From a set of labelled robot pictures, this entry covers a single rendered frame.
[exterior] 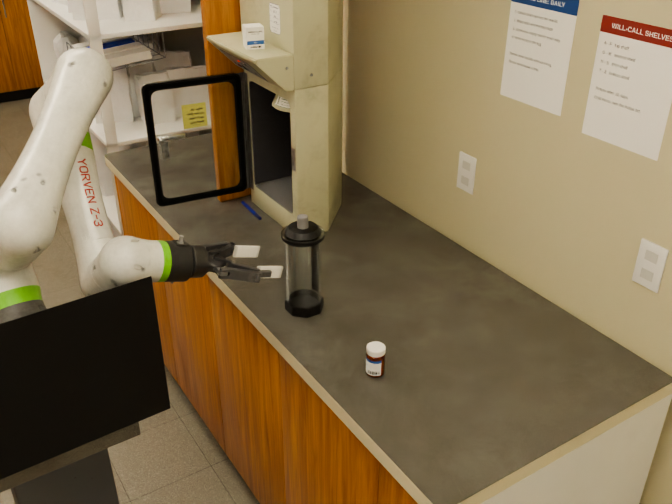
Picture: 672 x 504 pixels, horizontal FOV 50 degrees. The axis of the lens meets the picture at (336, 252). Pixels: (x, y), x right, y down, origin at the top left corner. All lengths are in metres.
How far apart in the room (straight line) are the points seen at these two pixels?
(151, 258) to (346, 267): 0.69
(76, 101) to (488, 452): 1.11
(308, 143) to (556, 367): 0.93
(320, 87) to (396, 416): 0.97
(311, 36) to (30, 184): 0.90
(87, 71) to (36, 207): 0.36
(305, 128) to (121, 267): 0.78
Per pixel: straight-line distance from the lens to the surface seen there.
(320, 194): 2.19
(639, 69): 1.72
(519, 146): 1.99
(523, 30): 1.93
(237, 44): 2.12
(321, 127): 2.11
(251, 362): 2.11
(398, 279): 2.02
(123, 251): 1.55
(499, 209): 2.10
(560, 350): 1.83
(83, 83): 1.65
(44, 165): 1.52
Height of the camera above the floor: 2.01
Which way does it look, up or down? 30 degrees down
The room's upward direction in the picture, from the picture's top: straight up
